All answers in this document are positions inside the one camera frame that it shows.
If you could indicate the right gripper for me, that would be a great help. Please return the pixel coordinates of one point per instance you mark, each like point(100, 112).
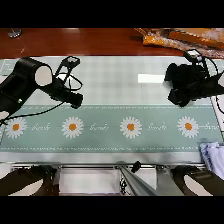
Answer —
point(181, 96)

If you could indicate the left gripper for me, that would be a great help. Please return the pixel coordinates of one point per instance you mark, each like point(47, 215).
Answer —
point(68, 95)

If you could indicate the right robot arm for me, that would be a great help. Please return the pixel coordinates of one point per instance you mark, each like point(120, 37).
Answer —
point(203, 83)

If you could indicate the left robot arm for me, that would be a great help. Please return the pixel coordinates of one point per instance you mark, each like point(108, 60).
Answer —
point(23, 78)

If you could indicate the orange plastic-wrapped package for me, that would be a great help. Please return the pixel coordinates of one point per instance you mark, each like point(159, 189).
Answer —
point(166, 42)
point(196, 35)

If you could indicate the pale blue garment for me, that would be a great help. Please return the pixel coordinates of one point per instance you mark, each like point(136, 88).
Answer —
point(213, 158)

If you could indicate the round metal object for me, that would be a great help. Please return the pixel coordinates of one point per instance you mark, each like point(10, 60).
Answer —
point(14, 32)

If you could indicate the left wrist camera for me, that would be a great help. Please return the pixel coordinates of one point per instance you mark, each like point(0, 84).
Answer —
point(71, 61)

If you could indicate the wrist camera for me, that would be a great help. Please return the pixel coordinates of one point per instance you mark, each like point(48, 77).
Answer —
point(71, 61)
point(192, 55)

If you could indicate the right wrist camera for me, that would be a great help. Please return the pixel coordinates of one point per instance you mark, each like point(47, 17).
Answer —
point(192, 55)

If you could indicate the silver frame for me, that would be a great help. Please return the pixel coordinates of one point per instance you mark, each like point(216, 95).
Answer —
point(140, 186)

